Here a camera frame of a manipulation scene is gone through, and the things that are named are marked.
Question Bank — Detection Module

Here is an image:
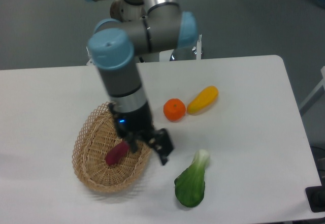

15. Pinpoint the purple sweet potato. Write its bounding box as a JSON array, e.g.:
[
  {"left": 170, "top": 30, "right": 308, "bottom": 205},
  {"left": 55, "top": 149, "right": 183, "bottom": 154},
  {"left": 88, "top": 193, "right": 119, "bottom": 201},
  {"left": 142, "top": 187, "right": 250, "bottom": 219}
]
[{"left": 105, "top": 141, "right": 129, "bottom": 166}]

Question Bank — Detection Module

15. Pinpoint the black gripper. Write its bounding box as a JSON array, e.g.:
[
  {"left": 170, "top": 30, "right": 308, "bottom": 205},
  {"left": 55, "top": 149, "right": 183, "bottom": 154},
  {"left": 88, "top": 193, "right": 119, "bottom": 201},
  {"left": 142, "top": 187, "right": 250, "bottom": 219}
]
[{"left": 108, "top": 102, "right": 174, "bottom": 165}]

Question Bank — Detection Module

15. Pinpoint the woven wicker basket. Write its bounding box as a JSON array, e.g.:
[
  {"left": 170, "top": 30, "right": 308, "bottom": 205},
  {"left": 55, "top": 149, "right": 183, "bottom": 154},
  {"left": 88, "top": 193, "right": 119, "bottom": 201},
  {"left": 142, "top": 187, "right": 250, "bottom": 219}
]
[{"left": 72, "top": 103, "right": 151, "bottom": 193}]

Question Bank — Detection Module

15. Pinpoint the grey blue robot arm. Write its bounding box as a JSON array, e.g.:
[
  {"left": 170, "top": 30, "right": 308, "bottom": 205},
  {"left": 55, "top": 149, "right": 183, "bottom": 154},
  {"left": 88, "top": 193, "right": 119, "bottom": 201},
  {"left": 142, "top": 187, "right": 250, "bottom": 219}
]
[{"left": 87, "top": 0, "right": 198, "bottom": 164}]

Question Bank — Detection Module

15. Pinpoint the black box at edge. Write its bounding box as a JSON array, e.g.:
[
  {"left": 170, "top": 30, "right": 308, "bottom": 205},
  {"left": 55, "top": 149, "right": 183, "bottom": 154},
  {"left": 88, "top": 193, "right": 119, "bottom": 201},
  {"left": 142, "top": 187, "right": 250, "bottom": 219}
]
[{"left": 305, "top": 185, "right": 325, "bottom": 213}]

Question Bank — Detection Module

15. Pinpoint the yellow mango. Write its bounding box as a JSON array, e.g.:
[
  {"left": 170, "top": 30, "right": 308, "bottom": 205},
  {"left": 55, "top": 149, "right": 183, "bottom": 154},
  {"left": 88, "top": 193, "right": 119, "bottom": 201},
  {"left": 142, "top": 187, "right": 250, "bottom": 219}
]
[{"left": 187, "top": 86, "right": 219, "bottom": 115}]

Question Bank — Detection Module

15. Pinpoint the orange tangerine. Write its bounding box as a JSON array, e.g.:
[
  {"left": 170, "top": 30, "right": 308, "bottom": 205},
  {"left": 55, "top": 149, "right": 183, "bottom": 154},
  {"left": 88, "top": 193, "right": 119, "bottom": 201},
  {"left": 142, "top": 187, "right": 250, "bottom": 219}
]
[{"left": 163, "top": 98, "right": 186, "bottom": 121}]

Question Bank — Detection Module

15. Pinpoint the green bok choy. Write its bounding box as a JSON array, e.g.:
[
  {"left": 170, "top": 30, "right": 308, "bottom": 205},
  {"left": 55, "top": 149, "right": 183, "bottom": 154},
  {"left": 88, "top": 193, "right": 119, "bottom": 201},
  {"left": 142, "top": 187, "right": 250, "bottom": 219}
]
[{"left": 174, "top": 149, "right": 210, "bottom": 208}]

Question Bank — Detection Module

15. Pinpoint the white table leg frame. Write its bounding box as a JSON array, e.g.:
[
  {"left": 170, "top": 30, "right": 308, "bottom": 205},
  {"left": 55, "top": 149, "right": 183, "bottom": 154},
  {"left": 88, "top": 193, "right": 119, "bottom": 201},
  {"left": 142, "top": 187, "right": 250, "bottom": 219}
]
[{"left": 299, "top": 67, "right": 324, "bottom": 116}]

